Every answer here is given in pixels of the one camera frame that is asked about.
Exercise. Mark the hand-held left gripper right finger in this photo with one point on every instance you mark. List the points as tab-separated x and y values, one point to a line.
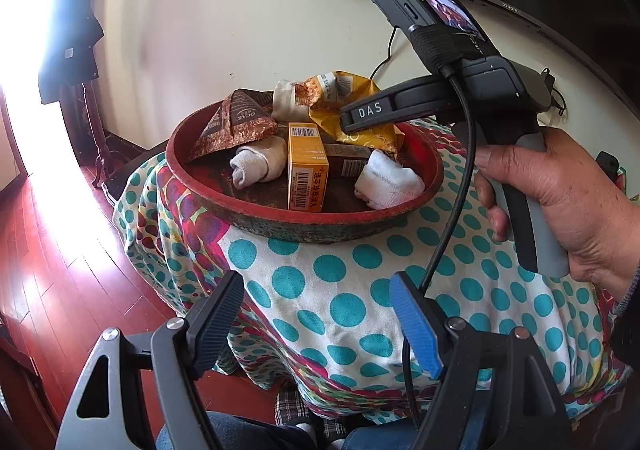
417	330

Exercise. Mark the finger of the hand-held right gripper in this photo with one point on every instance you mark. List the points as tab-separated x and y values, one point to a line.
367	110

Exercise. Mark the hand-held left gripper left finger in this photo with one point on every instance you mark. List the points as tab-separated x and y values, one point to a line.
215	330

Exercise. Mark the yellow snack packet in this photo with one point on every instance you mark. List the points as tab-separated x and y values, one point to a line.
340	89

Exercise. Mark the dark brown box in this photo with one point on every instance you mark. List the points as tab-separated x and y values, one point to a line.
350	164

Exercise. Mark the white sock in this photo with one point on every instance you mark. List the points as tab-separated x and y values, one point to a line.
255	164
387	182
285	102

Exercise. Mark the yellow carton box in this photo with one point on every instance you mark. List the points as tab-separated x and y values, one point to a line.
306	164

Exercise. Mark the red round tray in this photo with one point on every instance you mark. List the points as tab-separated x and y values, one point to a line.
310	225

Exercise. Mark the brown snack packet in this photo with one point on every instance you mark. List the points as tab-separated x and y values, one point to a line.
235	122

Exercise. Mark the person's right hand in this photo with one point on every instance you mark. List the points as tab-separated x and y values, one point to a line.
590	210

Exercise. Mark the black power adapter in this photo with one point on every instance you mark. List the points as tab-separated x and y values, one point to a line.
550	82

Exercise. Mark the person's blue jeans legs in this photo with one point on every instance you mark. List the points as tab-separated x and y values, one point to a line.
235	432

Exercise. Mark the plaid cloth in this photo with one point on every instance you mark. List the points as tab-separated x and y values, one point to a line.
290	405

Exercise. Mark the polka dot tablecloth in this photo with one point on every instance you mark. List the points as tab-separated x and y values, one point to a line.
325	275

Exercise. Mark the small black object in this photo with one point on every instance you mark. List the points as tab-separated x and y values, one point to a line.
607	169

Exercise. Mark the black hanging jacket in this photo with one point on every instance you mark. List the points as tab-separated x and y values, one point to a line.
70	29

